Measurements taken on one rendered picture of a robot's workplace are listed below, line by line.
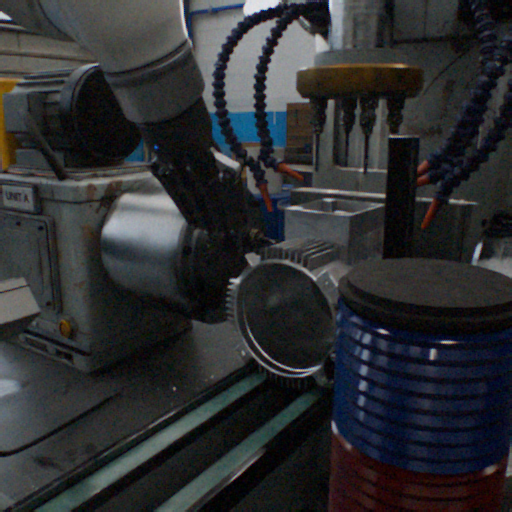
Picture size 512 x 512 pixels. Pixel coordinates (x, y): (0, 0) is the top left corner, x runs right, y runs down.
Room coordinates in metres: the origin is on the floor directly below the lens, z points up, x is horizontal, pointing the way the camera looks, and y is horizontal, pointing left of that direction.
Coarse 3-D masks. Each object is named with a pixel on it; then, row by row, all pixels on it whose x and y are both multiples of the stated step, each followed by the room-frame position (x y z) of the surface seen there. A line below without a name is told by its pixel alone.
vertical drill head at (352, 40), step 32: (352, 0) 0.77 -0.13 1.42; (384, 0) 0.78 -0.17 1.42; (352, 32) 0.77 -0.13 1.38; (384, 32) 0.78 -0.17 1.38; (320, 64) 0.79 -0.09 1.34; (352, 64) 0.73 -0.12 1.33; (384, 64) 0.73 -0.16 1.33; (320, 96) 0.76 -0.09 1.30; (352, 96) 0.74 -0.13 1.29; (384, 96) 0.74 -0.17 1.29; (416, 96) 0.79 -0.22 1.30; (320, 128) 0.79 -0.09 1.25; (352, 128) 0.87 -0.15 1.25
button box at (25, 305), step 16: (0, 288) 0.58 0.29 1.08; (16, 288) 0.60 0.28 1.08; (0, 304) 0.57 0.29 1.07; (16, 304) 0.58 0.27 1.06; (32, 304) 0.60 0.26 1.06; (0, 320) 0.56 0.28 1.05; (16, 320) 0.57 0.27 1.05; (32, 320) 0.60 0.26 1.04; (0, 336) 0.59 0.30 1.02; (16, 336) 0.62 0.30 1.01
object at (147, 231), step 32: (128, 192) 0.94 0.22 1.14; (160, 192) 0.90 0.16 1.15; (128, 224) 0.88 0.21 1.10; (160, 224) 0.85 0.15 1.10; (256, 224) 0.97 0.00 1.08; (128, 256) 0.87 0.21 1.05; (160, 256) 0.82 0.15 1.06; (192, 256) 0.83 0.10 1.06; (128, 288) 0.89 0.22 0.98; (160, 288) 0.83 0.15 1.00; (192, 288) 0.83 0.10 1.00; (224, 288) 0.89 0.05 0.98; (224, 320) 0.89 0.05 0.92
